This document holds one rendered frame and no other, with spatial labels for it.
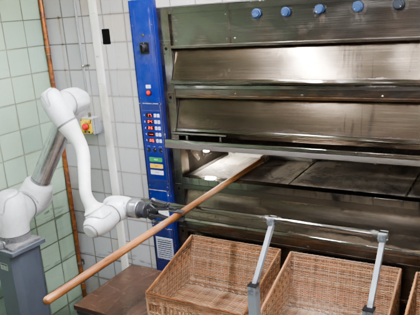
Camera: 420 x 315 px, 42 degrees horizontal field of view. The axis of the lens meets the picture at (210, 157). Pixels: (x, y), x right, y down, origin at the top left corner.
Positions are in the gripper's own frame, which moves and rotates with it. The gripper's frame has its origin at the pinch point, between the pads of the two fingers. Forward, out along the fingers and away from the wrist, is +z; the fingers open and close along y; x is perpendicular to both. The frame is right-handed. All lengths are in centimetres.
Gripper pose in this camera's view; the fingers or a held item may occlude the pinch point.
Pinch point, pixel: (177, 215)
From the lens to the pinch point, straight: 246.0
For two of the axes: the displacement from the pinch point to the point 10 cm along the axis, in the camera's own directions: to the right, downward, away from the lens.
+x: -5.0, 2.7, -8.2
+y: 0.7, 9.6, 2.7
